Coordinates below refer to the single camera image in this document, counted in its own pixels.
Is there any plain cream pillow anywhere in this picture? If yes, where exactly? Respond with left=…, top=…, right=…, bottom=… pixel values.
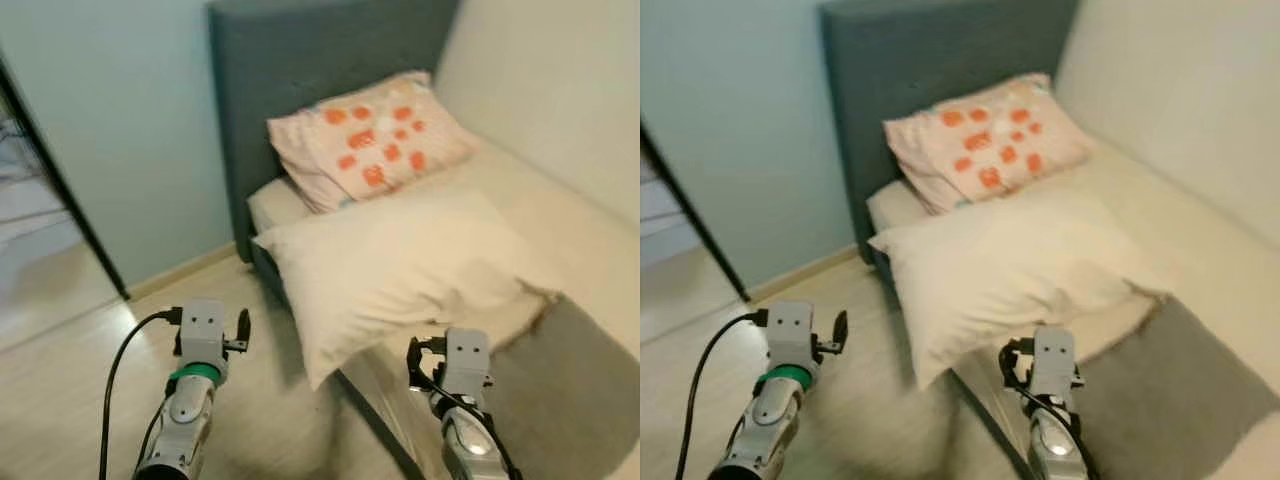
left=867, top=190, right=1171, bottom=393
left=251, top=190, right=563, bottom=392

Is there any pink pillow with orange print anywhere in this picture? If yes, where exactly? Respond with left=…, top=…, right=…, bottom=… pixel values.
left=266, top=70, right=480, bottom=215
left=883, top=72, right=1097, bottom=217

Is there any cream bed mattress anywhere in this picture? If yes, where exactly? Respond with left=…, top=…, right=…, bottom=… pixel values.
left=247, top=135, right=641, bottom=480
left=866, top=138, right=1280, bottom=480

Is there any grey upholstered headboard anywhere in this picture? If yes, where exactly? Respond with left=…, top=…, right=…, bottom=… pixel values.
left=820, top=0, right=1083, bottom=269
left=207, top=0, right=463, bottom=266

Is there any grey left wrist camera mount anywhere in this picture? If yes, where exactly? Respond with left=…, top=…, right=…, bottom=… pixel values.
left=766, top=300, right=816, bottom=367
left=178, top=299, right=229, bottom=365

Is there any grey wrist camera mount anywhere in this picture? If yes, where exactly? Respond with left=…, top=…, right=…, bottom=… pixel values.
left=444, top=327, right=492, bottom=389
left=178, top=299, right=229, bottom=365
left=1029, top=326, right=1078, bottom=391
left=766, top=300, right=816, bottom=367

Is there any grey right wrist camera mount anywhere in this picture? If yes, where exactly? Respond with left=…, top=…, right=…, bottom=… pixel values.
left=444, top=327, right=492, bottom=389
left=1029, top=326, right=1078, bottom=391

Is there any dark grey bed frame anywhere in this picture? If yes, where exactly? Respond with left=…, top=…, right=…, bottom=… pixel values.
left=333, top=368, right=429, bottom=480
left=948, top=372, right=1037, bottom=480

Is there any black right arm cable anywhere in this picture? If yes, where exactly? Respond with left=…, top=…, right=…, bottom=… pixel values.
left=408, top=345, right=523, bottom=480
left=1000, top=345, right=1101, bottom=480

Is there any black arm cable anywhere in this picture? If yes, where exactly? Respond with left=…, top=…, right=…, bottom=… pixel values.
left=674, top=310, right=769, bottom=480
left=408, top=345, right=523, bottom=480
left=1000, top=345, right=1101, bottom=480
left=97, top=307, right=184, bottom=480

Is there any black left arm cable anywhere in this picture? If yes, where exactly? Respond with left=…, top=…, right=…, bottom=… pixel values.
left=97, top=307, right=184, bottom=480
left=674, top=310, right=769, bottom=480

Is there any black door frame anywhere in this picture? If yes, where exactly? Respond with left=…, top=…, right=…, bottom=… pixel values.
left=0, top=55, right=132, bottom=301
left=640, top=120, right=752, bottom=303

